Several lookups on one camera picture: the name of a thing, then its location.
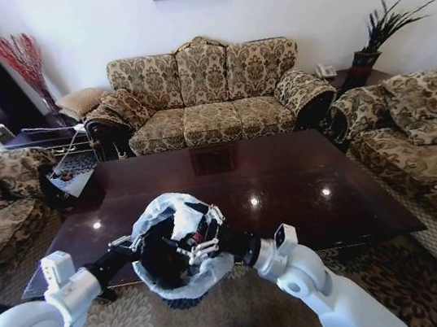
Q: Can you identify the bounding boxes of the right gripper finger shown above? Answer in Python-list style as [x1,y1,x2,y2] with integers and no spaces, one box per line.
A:
[184,197,228,235]
[163,231,224,270]

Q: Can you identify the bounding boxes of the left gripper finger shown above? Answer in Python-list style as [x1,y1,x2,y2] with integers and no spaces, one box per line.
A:
[107,230,151,257]

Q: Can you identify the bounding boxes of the black round trash bin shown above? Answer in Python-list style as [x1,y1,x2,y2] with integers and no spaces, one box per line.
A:
[131,207,241,297]

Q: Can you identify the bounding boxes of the white paper trash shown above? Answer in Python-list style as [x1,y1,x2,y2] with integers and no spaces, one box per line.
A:
[167,204,211,242]

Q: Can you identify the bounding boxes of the white plastic bin liner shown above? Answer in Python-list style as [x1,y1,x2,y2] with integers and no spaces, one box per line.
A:
[122,183,245,308]

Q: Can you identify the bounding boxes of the square bin with white liner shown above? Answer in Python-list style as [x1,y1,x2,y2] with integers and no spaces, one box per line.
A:
[36,154,103,211]

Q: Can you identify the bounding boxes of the dark wooden coffee table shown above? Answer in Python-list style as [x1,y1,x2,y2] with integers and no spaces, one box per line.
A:
[3,114,431,315]

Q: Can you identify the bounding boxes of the patterned three-seat sofa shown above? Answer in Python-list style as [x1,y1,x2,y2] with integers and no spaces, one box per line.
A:
[73,17,343,166]

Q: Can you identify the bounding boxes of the small patterned sofa pillow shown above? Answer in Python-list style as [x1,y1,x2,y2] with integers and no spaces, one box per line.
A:
[95,84,159,137]

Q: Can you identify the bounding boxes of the glass-topped side table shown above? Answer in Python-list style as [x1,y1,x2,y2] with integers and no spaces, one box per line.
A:
[10,116,97,165]

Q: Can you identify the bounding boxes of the plain gold cushion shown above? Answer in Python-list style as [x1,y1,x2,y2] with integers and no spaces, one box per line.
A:
[53,85,114,124]

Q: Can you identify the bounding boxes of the white desk telephone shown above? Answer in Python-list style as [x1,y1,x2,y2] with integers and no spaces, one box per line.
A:
[313,61,338,81]

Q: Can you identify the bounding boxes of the patterned sofa with cushion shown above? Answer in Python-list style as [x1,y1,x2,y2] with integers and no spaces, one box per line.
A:
[322,50,437,318]

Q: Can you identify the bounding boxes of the dark wooden side table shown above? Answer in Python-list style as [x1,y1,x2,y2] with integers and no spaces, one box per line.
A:
[326,62,389,94]

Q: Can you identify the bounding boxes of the red decorative branches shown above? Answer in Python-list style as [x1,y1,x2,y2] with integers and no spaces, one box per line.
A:
[0,28,65,123]

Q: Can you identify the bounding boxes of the dark red plant vase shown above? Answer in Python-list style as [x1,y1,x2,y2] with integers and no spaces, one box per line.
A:
[352,47,385,71]

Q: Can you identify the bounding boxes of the large patterned square cushion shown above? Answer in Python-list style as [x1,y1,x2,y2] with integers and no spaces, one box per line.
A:
[379,68,437,154]

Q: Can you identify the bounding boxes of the green decorative plant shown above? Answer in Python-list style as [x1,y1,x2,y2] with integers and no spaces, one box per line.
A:
[358,0,437,54]

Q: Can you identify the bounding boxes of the white power cable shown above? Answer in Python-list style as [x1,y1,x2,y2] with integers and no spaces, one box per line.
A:
[47,123,94,175]

